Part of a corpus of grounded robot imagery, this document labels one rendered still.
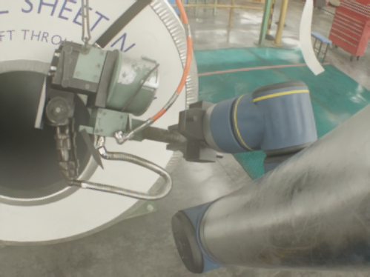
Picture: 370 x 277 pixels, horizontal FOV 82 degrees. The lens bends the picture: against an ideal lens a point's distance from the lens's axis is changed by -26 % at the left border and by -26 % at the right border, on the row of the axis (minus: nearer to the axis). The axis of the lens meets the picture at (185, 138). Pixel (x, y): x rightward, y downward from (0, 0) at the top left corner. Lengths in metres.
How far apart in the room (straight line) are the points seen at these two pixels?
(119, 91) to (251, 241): 0.45
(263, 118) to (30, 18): 0.55
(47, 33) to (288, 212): 0.63
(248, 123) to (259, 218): 0.28
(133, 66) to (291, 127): 0.35
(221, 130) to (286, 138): 0.14
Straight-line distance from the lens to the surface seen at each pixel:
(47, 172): 1.09
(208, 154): 0.60
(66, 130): 0.64
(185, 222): 0.37
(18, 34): 0.69
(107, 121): 0.60
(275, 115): 0.43
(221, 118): 0.51
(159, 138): 0.68
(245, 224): 0.23
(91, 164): 0.92
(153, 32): 0.73
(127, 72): 0.59
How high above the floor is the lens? 1.28
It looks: 40 degrees down
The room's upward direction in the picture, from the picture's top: 6 degrees clockwise
